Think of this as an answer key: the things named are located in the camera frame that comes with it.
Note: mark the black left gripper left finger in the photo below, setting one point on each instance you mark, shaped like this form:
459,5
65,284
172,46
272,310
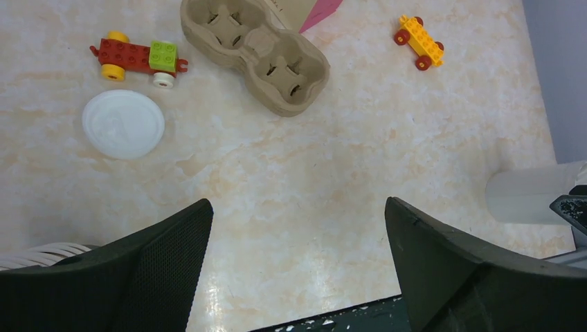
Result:
145,281

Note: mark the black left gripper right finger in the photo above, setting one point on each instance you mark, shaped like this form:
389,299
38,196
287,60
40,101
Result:
451,280

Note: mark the white plastic cup lid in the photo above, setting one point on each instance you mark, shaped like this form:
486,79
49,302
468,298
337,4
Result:
123,124

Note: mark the stack of paper cups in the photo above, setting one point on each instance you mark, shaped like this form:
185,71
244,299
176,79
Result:
44,256

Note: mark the red toy brick car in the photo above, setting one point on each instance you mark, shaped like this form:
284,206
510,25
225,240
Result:
117,56

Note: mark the yellow toy brick car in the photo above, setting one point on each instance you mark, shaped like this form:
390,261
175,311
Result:
428,52

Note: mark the brown cardboard cup carrier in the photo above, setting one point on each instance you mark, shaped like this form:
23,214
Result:
282,69

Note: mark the pink paper gift bag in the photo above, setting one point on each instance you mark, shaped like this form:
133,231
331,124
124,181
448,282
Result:
300,15

